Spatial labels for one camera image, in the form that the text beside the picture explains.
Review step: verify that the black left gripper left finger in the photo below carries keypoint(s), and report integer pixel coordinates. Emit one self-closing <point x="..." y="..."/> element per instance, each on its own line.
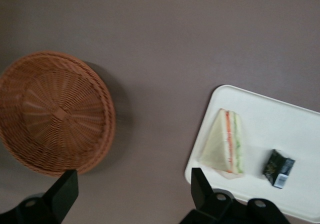
<point x="57" y="196"/>

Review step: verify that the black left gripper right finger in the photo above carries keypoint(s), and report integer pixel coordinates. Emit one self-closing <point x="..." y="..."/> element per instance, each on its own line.
<point x="202" y="199"/>

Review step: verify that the triangle sandwich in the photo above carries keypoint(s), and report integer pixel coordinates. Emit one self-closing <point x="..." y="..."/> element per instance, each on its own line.
<point x="220" y="146"/>

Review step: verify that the round brown wicker basket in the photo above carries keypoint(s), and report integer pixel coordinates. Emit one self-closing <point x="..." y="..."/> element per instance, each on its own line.
<point x="55" y="114"/>

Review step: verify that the cream plastic tray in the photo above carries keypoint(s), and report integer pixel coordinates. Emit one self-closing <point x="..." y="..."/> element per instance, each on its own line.
<point x="270" y="124"/>

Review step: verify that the small black barcode packet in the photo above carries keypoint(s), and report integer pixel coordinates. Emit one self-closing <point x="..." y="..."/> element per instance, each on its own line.
<point x="277" y="167"/>

